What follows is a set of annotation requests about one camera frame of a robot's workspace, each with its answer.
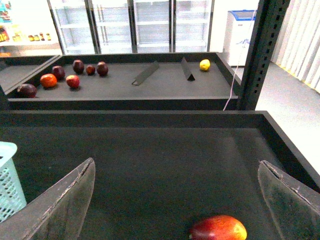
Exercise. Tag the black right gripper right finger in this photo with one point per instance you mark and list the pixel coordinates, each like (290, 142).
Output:
(294, 207)

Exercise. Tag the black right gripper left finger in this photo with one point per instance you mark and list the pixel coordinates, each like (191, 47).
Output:
(59, 212)

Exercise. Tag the light blue plastic basket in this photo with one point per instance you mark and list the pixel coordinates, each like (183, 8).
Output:
(12, 198)

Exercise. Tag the red apple on shelf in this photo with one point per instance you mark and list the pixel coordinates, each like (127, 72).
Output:
(73, 81)

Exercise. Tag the red yellow mango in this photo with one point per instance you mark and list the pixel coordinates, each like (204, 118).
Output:
(218, 227)

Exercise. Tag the black lower display tray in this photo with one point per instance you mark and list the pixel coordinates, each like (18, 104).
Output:
(157, 172)

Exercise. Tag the black display tray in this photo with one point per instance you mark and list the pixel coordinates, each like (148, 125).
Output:
(166, 89)
(157, 172)

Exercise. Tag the dark red plum front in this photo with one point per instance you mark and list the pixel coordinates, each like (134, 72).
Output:
(27, 90)

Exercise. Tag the dark red plum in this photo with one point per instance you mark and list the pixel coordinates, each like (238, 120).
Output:
(59, 72)
(78, 66)
(102, 69)
(27, 90)

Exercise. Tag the orange red fruit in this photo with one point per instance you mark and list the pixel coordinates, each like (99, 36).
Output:
(48, 80)

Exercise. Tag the dark red plum left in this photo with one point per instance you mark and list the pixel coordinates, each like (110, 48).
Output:
(59, 72)

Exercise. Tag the small dark red fruit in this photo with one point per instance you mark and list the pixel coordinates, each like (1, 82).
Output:
(90, 69)

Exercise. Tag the dark red plum back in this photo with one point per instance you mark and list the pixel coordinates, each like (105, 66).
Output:
(78, 66)

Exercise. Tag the dark red plum right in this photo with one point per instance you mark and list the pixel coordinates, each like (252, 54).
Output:
(102, 69)

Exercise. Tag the yellow lemon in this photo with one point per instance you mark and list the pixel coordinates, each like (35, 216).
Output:
(204, 65)

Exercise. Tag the black upper display tray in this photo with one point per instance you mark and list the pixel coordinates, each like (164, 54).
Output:
(166, 89)

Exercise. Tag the black triangular divider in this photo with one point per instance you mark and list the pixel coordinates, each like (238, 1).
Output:
(186, 70)

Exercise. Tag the black flat divider strip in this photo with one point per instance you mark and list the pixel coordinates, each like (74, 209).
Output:
(141, 77)

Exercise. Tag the shelf with jars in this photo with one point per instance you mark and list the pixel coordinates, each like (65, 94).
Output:
(27, 29)

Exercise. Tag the glass door refrigerator row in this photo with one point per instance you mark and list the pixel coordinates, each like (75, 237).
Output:
(132, 26)

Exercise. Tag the white blue chest freezer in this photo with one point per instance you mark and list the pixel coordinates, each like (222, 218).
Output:
(238, 33)

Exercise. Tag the black perforated metal post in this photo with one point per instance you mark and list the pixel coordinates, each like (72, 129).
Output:
(267, 25)

